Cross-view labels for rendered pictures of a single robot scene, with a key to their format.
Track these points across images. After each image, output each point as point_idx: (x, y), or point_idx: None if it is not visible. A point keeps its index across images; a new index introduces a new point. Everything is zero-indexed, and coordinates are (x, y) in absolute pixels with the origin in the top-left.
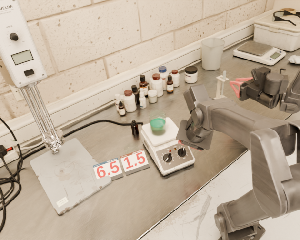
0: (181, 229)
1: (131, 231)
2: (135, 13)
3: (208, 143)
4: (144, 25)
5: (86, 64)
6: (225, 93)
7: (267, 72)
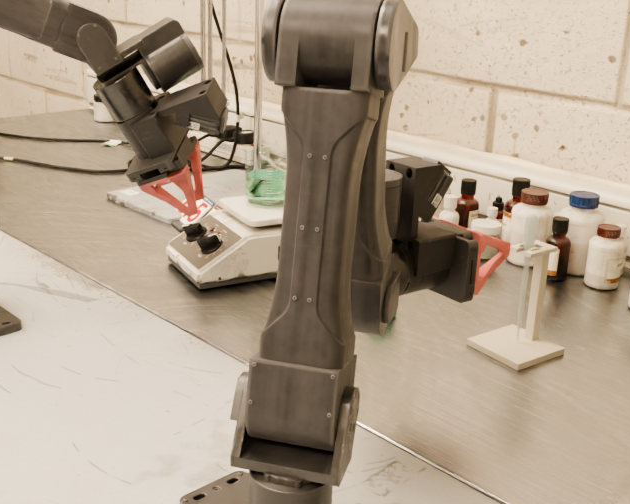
0: (25, 272)
1: (45, 239)
2: (617, 4)
3: (138, 167)
4: None
5: (454, 81)
6: (586, 361)
7: (401, 170)
